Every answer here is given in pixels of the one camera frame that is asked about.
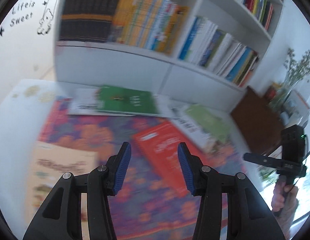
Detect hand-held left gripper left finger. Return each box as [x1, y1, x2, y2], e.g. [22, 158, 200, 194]
[22, 142, 132, 240]

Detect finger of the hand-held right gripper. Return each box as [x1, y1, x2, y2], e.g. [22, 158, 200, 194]
[243, 152, 280, 168]

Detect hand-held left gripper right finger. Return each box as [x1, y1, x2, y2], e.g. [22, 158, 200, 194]
[177, 142, 287, 240]

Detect light green book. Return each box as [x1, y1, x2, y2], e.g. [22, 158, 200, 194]
[185, 104, 232, 143]

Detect person's right forearm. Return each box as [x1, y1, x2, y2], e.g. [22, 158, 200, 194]
[280, 187, 300, 234]

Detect row of white blue books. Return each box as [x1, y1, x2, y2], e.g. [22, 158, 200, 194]
[179, 16, 259, 87]

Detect row of colourful books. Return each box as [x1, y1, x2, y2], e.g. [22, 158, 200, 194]
[212, 0, 285, 30]

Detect orange and blue shelf books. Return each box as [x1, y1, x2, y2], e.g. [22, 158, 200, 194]
[107, 0, 189, 54]

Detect row of black books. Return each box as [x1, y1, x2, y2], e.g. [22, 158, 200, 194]
[59, 0, 123, 43]

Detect person's right hand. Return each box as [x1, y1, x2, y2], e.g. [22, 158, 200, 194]
[271, 181, 283, 212]

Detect brown wooden cabinet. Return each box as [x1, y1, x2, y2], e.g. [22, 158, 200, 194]
[231, 86, 288, 155]

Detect floral blanket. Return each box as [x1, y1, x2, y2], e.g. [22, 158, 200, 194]
[36, 100, 248, 240]

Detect white book with barcode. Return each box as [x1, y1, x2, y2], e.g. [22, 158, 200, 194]
[167, 100, 215, 145]

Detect beige book with red spine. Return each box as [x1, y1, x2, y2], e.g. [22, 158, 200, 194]
[30, 141, 99, 210]

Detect glass vase with plant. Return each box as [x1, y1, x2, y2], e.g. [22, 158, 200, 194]
[267, 49, 310, 110]

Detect dark green book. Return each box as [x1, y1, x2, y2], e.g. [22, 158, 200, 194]
[96, 85, 159, 115]

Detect white bookcase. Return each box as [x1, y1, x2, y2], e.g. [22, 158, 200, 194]
[54, 0, 285, 113]

